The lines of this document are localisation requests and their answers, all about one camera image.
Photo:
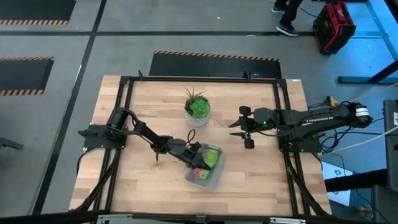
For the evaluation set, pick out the silver metal bracket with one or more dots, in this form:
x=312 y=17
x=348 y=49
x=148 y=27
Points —
x=113 y=219
x=287 y=221

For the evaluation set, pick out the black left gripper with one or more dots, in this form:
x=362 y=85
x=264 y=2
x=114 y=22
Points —
x=183 y=149

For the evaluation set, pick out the clear plastic tray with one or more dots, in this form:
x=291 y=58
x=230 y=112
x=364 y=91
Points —
x=214 y=179

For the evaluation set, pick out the blue metal desk frame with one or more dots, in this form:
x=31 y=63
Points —
x=377 y=18

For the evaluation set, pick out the black furniture foot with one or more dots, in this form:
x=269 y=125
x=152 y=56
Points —
x=11 y=143

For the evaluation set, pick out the pink measuring cup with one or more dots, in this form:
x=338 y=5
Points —
x=197 y=172

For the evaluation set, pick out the black desk edge beam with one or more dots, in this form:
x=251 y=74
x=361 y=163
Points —
x=357 y=180

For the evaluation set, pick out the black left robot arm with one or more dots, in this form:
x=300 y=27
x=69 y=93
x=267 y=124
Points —
x=146 y=133

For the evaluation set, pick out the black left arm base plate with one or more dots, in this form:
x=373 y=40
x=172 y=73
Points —
x=93 y=143

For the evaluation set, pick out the dark grey equipment case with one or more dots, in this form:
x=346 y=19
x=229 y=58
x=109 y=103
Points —
x=391 y=149

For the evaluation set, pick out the metal cup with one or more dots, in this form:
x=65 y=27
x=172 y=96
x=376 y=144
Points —
x=364 y=211

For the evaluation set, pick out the black striped-edge floor mat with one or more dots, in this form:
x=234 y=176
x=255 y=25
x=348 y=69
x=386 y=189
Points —
x=34 y=9
x=23 y=74
x=214 y=67

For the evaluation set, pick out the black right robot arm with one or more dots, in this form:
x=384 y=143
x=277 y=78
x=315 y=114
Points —
x=323 y=119

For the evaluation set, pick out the person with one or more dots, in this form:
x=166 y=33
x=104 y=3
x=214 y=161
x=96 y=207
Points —
x=290 y=15

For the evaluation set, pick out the black aluminium table frame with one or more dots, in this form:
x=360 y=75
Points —
x=202 y=79

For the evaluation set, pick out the green measuring cup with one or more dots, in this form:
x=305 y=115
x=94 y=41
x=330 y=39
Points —
x=211 y=157

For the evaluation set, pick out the red and black tool box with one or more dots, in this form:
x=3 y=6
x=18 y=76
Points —
x=334 y=26

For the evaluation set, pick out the dark grey cabinet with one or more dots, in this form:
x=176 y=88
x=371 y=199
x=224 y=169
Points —
x=385 y=205

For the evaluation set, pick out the white floor sheet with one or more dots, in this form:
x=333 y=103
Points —
x=339 y=171

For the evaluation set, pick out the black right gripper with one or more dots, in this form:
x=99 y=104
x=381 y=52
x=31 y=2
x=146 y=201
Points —
x=264 y=119

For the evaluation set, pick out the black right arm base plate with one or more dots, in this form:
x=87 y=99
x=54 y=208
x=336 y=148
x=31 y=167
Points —
x=312 y=147

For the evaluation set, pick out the green succulent in white pot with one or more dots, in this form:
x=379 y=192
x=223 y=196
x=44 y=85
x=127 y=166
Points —
x=199 y=107

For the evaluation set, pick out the dark desk foot bar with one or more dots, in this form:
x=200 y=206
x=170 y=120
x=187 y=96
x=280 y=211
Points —
x=357 y=80

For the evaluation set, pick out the black overhead crossbar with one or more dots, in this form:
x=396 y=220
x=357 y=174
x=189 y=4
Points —
x=46 y=217

